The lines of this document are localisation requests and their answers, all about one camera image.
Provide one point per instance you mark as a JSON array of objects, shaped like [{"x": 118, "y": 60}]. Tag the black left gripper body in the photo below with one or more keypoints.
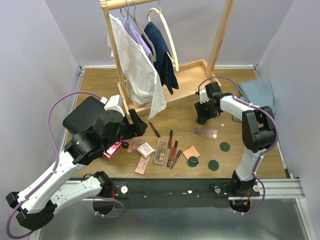
[{"x": 130, "y": 125}]

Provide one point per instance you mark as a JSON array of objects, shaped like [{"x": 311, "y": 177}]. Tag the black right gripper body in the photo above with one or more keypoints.
[{"x": 205, "y": 111}]

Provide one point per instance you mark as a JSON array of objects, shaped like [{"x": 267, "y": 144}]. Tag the pink drawer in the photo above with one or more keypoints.
[{"x": 111, "y": 151}]

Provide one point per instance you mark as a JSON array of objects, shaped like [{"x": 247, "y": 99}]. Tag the long eyeshadow palette purple tones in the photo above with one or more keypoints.
[{"x": 205, "y": 133}]

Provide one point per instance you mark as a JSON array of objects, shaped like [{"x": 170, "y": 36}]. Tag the black organizer box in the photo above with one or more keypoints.
[{"x": 84, "y": 115}]

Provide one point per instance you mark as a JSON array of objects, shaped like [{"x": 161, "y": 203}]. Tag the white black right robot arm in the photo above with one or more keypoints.
[{"x": 259, "y": 131}]

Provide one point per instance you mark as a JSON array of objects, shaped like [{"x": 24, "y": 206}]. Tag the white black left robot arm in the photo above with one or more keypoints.
[{"x": 93, "y": 133}]

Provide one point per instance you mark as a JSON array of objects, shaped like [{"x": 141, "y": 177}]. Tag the pink palette behind compact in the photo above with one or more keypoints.
[{"x": 132, "y": 146}]

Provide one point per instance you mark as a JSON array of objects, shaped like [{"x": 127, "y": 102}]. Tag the small square blush compact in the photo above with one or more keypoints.
[{"x": 145, "y": 150}]

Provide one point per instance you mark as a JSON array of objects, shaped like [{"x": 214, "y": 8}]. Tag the dark lip pencil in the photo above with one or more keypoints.
[{"x": 155, "y": 130}]

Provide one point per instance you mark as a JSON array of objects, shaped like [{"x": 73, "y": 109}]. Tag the wooden clothes rack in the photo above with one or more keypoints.
[{"x": 187, "y": 73}]

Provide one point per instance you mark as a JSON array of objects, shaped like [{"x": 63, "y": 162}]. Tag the pink palette lower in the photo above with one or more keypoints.
[{"x": 142, "y": 165}]

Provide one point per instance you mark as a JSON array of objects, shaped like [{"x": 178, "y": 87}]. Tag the brown eyeshadow palette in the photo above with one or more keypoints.
[{"x": 160, "y": 153}]

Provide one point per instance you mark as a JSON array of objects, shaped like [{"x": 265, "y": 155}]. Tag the white t-shirt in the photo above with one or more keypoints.
[{"x": 144, "y": 84}]

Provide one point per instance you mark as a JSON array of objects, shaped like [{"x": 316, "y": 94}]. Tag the rose gold square compact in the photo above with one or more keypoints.
[{"x": 191, "y": 151}]

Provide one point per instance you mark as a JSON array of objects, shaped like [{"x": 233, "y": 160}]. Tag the red lip gloss middle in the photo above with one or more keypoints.
[{"x": 173, "y": 150}]

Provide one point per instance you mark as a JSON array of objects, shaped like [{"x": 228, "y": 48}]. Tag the light blue towel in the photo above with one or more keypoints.
[{"x": 257, "y": 92}]

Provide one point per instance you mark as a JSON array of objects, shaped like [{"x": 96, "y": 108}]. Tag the dark red lip liner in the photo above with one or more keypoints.
[{"x": 175, "y": 159}]

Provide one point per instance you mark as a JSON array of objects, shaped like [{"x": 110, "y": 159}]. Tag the navy blue garment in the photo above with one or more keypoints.
[{"x": 163, "y": 63}]

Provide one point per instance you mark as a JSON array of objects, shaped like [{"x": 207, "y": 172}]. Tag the lavender shirt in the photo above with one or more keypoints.
[{"x": 142, "y": 42}]

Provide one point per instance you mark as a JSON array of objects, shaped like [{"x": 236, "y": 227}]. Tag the blue hanger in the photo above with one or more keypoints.
[{"x": 127, "y": 12}]

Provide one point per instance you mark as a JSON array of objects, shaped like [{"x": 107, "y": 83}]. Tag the cream wooden hanger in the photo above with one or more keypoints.
[{"x": 173, "y": 54}]

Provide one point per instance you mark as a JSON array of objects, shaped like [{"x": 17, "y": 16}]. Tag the grey hanger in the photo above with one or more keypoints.
[{"x": 134, "y": 22}]

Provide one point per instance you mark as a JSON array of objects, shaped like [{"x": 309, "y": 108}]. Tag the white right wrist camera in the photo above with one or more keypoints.
[{"x": 203, "y": 96}]

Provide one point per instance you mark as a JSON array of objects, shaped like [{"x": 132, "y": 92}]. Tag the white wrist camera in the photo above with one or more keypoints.
[
  {"x": 115, "y": 102},
  {"x": 203, "y": 96}
]

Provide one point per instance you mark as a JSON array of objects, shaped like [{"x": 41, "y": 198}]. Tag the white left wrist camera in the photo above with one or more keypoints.
[{"x": 115, "y": 102}]

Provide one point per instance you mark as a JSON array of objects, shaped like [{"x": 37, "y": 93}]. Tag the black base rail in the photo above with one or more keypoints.
[{"x": 168, "y": 193}]

